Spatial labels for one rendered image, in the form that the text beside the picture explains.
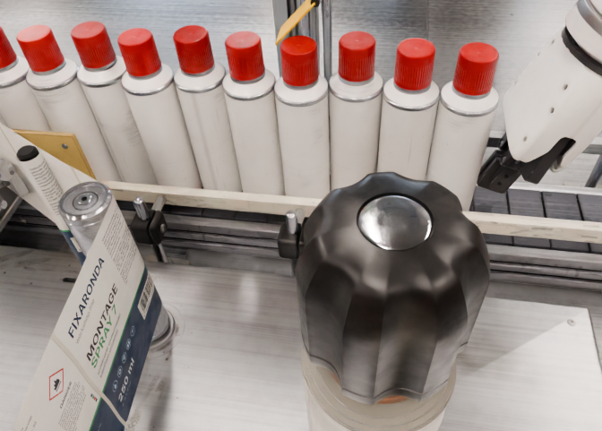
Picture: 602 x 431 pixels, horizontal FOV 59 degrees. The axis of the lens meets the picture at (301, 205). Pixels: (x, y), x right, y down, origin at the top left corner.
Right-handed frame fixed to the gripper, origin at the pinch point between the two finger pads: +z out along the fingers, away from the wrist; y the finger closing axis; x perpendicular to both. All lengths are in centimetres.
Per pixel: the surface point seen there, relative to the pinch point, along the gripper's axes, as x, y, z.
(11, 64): -50, 1, 7
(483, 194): 1.9, -2.7, 6.0
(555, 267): 9.8, 4.9, 5.7
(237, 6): -36, -53, 25
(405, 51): -15.0, 1.0, -9.6
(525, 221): 3.6, 4.0, 1.7
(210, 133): -29.3, 1.7, 6.1
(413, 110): -12.2, 2.8, -5.6
